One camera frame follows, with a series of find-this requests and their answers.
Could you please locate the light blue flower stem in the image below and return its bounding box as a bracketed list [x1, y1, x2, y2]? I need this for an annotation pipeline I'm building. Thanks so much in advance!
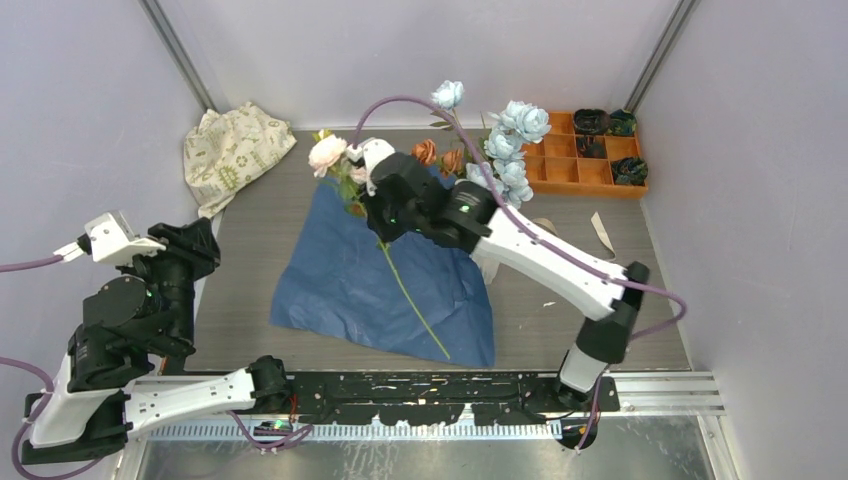
[450, 100, 551, 209]

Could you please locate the dark rolled fabric bottom-right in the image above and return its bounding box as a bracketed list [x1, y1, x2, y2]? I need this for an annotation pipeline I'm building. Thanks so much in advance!
[610, 156, 649, 186]

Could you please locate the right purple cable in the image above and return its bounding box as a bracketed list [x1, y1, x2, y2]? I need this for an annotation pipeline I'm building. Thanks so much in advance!
[351, 95, 689, 452]

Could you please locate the blue wrapping paper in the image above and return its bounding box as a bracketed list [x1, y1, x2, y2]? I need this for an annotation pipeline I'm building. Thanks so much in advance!
[269, 180, 496, 368]

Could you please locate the white ribbed vase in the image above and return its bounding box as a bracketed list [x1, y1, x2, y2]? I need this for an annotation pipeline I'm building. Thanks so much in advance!
[474, 256, 500, 286]

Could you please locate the dark fabric piece middle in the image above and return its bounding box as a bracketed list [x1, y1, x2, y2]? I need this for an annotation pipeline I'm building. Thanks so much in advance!
[576, 136, 607, 159]

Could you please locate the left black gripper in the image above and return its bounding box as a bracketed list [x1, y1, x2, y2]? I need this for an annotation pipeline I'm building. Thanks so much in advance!
[121, 215, 225, 350]

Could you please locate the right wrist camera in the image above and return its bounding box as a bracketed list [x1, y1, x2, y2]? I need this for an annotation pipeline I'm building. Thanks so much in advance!
[345, 137, 396, 196]

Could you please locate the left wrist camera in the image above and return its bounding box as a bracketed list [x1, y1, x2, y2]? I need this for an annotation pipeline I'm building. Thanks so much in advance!
[53, 210, 166, 267]

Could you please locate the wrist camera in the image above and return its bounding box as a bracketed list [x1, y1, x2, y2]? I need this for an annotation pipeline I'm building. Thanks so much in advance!
[53, 210, 166, 267]
[345, 137, 396, 196]

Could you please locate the orange rose stem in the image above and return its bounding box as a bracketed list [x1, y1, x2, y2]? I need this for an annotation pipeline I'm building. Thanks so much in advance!
[411, 139, 465, 178]

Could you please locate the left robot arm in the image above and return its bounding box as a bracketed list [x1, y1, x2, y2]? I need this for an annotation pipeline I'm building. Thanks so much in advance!
[20, 211, 292, 465]

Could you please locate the dark rolled fabric top-left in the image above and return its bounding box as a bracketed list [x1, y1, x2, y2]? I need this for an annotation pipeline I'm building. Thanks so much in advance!
[572, 109, 610, 135]

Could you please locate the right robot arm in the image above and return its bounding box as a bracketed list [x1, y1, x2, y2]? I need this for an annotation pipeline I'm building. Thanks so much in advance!
[359, 146, 650, 411]

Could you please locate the pink rose stem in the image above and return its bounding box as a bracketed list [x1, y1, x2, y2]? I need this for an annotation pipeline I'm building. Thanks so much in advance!
[307, 129, 452, 362]

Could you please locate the dark rolled fabric top-right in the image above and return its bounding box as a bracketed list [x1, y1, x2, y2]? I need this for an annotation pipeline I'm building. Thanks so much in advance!
[606, 109, 638, 137]

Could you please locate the orange compartment tray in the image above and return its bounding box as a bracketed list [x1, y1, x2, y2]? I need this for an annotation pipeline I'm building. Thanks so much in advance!
[522, 111, 649, 199]

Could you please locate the beige printed ribbon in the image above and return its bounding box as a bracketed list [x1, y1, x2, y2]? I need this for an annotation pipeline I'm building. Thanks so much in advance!
[532, 211, 617, 262]

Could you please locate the cream patterned cloth bag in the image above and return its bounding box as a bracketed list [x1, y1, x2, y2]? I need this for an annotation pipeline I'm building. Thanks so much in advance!
[183, 101, 297, 218]

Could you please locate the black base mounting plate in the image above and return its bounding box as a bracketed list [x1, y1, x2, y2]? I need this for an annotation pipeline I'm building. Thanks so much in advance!
[228, 370, 621, 429]

